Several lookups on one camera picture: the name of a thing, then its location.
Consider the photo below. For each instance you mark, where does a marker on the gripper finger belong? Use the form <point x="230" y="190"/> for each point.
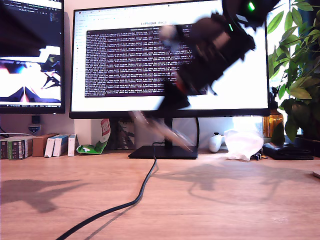
<point x="175" y="101"/>

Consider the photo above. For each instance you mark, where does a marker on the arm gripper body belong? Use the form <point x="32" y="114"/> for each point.
<point x="212" y="57"/>

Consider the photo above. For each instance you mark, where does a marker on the metallic laser pointer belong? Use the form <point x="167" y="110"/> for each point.
<point x="175" y="136"/>

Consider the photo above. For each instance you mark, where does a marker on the black Huawei monitor on stand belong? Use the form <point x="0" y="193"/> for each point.
<point x="125" y="105"/>

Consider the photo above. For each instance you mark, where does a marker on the white game controller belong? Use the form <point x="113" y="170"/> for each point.
<point x="215" y="143"/>

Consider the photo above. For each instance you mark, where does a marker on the grey patterned box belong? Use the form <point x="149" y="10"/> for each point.
<point x="126" y="136"/>

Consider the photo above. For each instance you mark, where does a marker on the crumpled white plastic bag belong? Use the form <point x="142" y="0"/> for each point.
<point x="242" y="143"/>

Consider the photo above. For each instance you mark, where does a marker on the green leafy houseplant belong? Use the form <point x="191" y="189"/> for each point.
<point x="300" y="62"/>

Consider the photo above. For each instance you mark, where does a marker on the amber glass bottle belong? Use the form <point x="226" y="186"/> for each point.
<point x="271" y="123"/>

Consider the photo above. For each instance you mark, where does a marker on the green red white snack bag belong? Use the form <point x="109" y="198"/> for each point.
<point x="96" y="148"/>

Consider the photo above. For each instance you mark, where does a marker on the small black metal clip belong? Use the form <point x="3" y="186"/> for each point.
<point x="258" y="156"/>

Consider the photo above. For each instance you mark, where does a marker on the white and blue box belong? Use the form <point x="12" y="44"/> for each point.
<point x="49" y="148"/>
<point x="59" y="147"/>
<point x="71" y="146"/>

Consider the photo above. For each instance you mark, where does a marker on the black pouch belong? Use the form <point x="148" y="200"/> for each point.
<point x="285" y="151"/>

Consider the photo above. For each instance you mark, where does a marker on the blue grey badge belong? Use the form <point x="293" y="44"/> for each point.
<point x="34" y="129"/>

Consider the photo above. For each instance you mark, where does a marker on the brown cardboard box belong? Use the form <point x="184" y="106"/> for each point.
<point x="38" y="146"/>

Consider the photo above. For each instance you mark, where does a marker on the black computer monitor dark screen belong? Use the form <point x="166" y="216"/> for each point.
<point x="30" y="30"/>

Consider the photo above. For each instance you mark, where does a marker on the green and grey printed box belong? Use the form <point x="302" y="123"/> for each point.
<point x="18" y="150"/>

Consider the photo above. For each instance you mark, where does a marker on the dark green printed box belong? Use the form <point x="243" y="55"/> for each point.
<point x="3" y="150"/>

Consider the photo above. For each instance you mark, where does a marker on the small black cube mount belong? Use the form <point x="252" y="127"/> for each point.
<point x="35" y="119"/>

